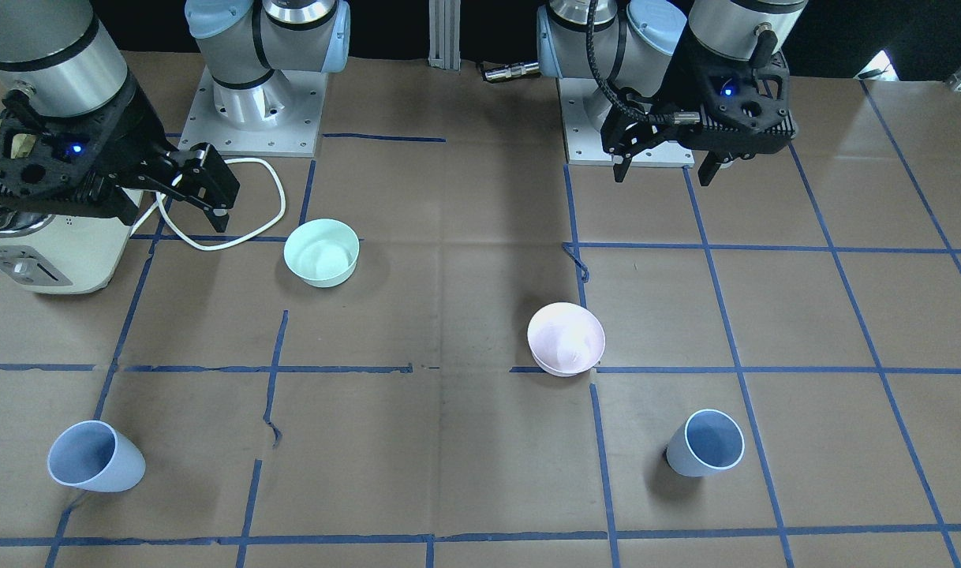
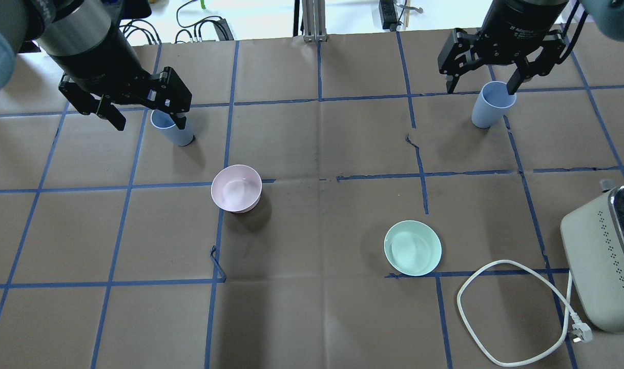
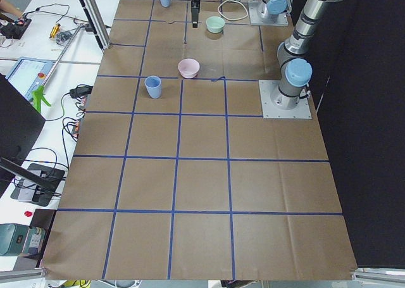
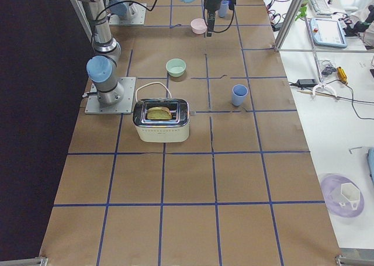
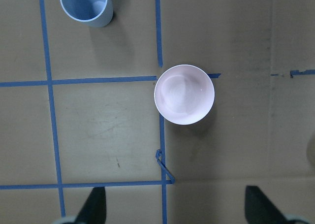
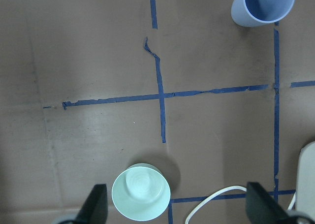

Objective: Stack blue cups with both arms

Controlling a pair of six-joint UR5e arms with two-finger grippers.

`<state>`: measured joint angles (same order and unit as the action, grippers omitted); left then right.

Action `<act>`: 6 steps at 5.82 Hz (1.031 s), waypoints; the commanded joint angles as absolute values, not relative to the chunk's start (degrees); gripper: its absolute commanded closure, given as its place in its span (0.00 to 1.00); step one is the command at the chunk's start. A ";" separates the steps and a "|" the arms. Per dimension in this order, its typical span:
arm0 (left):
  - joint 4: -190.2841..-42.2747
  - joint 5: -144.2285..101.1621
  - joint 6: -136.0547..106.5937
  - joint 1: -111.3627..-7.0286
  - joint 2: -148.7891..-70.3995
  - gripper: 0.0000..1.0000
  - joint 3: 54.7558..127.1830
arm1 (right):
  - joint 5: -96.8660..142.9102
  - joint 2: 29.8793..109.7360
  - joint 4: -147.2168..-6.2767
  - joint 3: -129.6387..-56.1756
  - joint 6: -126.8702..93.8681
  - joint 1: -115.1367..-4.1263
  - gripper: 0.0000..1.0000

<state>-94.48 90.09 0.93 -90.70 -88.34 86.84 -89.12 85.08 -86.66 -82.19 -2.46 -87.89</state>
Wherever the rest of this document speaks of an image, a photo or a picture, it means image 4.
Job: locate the blue cup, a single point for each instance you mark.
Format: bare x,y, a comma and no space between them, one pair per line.
223,8
239,93

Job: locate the pink bowl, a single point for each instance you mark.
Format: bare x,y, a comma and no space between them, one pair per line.
198,26

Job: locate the green bowl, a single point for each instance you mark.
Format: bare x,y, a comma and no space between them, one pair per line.
175,67

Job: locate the white keyboard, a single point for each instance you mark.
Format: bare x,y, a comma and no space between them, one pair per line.
321,7

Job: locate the toast slice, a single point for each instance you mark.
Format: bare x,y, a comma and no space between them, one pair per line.
159,113

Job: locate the black power adapter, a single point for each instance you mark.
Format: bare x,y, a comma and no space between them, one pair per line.
306,83

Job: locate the blue teach pendant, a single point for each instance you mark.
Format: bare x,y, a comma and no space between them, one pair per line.
327,32

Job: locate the cream toaster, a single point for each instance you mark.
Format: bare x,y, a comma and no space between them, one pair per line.
162,131

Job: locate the white grabber tool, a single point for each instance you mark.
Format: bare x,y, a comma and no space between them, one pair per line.
321,85

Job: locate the yellow tool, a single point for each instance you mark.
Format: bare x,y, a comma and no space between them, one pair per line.
342,75

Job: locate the purple plate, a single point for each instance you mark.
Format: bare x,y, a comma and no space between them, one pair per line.
330,187

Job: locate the white hexagonal holder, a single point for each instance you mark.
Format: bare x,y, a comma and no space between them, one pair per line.
350,196

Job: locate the aluminium frame post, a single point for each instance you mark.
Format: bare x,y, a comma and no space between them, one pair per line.
287,23

